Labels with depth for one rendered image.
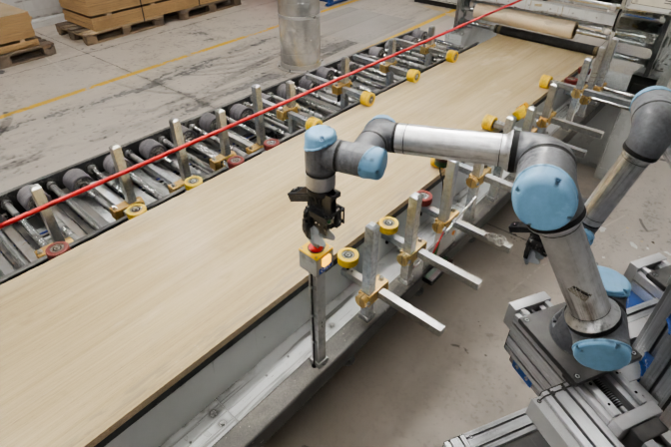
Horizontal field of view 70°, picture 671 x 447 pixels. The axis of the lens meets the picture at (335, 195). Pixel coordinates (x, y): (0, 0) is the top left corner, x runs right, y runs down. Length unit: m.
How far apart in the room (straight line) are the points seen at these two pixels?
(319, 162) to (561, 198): 0.51
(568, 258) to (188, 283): 1.20
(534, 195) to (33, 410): 1.36
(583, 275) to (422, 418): 1.48
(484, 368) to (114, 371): 1.77
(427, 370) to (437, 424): 0.28
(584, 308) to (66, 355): 1.40
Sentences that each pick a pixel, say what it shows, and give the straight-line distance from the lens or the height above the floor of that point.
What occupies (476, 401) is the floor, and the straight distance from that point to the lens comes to 2.55.
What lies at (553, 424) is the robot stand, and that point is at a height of 0.95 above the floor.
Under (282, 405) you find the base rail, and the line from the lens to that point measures 1.64.
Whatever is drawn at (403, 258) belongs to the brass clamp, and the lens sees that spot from 1.85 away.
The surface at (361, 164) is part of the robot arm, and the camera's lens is 1.06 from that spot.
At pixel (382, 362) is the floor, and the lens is 2.58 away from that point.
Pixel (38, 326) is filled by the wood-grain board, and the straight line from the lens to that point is 1.80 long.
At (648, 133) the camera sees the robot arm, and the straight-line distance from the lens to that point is 1.53.
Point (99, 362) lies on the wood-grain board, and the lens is 1.62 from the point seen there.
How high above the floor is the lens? 2.11
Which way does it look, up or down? 36 degrees down
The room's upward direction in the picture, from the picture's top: straight up
